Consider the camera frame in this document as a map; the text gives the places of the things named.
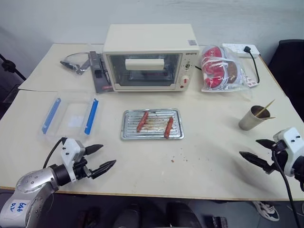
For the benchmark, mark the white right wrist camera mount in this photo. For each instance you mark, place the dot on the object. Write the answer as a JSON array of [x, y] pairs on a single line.
[[291, 142]]

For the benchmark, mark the black chair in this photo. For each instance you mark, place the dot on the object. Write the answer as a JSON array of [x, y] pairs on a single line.
[[289, 57]]

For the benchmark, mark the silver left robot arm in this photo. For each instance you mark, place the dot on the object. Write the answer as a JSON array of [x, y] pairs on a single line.
[[31, 183]]

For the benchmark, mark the black tripod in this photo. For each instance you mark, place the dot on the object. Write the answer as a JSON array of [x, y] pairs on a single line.
[[9, 65]]

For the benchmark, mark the clear box with blue clips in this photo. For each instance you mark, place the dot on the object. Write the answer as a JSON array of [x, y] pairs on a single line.
[[71, 116]]

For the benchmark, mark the white power strip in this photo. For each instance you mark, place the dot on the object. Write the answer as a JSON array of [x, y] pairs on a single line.
[[234, 47]]

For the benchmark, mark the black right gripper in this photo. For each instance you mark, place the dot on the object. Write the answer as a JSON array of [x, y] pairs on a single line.
[[279, 156]]

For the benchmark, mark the ribbed metal baking tray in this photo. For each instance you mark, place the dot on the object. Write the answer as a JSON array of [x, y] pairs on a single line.
[[153, 133]]

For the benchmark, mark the clear plastic bag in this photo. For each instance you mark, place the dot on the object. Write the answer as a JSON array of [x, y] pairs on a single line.
[[240, 71]]

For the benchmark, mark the metal cup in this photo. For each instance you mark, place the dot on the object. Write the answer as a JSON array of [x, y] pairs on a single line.
[[249, 121]]

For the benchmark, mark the cream toaster oven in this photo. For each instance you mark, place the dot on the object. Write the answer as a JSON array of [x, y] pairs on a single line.
[[147, 35]]

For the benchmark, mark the white and black sneaker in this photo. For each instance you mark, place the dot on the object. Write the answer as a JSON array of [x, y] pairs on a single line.
[[267, 211]]

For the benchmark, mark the small card with red hearts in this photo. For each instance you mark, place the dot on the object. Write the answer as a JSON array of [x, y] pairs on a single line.
[[252, 82]]

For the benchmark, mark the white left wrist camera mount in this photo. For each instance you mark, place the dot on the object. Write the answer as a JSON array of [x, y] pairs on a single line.
[[69, 152]]

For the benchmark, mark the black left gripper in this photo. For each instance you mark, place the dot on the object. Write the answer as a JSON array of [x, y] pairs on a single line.
[[82, 169]]

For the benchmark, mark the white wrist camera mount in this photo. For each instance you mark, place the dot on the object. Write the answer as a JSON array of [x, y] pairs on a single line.
[[291, 142], [69, 152]]

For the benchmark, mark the red grilled sausage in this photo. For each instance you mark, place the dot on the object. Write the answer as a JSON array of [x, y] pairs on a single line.
[[168, 127], [142, 121]]

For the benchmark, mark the wooden toothpick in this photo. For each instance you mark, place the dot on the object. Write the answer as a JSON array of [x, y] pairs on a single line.
[[267, 107], [269, 117]]

